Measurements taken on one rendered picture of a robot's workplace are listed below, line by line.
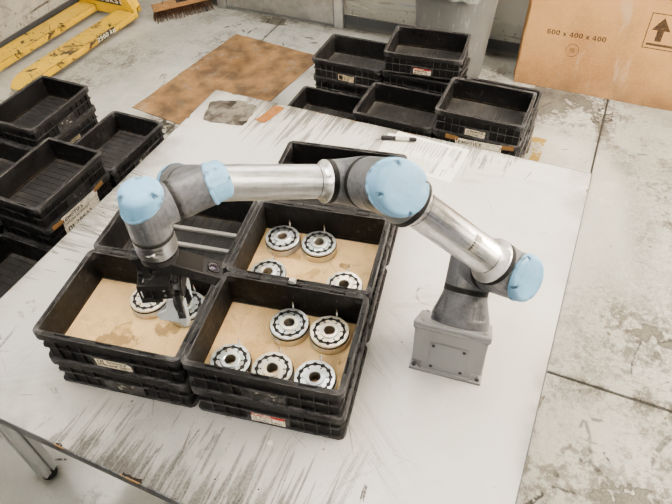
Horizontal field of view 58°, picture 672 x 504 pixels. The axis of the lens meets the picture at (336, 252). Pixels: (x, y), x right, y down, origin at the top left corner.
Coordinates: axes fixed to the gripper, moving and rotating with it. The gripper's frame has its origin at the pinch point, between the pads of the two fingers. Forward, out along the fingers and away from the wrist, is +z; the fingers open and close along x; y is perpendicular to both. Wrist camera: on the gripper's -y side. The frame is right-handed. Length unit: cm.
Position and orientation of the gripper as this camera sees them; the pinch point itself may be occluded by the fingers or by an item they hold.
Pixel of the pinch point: (189, 310)
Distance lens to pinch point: 131.0
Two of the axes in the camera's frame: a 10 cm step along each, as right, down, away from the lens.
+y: -10.0, 0.6, -0.6
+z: 0.0, 6.4, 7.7
